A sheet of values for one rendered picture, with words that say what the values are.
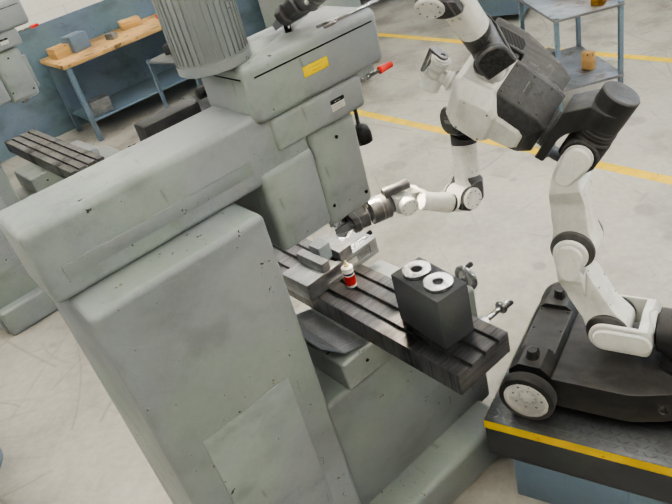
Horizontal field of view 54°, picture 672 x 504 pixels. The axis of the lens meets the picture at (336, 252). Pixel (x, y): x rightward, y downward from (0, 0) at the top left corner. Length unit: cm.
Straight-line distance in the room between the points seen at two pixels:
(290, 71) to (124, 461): 233
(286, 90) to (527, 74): 72
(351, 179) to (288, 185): 26
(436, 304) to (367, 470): 86
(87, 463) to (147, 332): 208
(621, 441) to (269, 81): 167
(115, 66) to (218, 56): 703
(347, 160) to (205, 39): 58
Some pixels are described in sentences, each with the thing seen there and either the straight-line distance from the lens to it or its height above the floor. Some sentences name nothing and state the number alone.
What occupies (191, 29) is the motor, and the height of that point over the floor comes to 201.
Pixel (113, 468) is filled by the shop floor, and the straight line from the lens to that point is 359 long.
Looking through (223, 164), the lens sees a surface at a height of 168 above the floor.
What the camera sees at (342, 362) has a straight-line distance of 222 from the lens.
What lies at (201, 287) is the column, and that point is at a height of 147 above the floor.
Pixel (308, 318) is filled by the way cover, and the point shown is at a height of 90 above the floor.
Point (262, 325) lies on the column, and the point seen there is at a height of 126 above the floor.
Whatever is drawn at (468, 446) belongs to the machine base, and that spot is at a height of 20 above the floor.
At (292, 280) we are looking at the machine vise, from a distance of 240.
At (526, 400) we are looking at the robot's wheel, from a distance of 255.
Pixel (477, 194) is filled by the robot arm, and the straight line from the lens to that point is 239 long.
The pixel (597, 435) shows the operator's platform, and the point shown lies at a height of 40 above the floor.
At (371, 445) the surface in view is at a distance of 253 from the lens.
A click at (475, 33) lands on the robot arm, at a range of 188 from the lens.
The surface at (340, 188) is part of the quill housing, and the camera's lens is 204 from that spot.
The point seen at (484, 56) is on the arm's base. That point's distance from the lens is 193.
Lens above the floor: 236
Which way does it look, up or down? 33 degrees down
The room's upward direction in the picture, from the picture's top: 16 degrees counter-clockwise
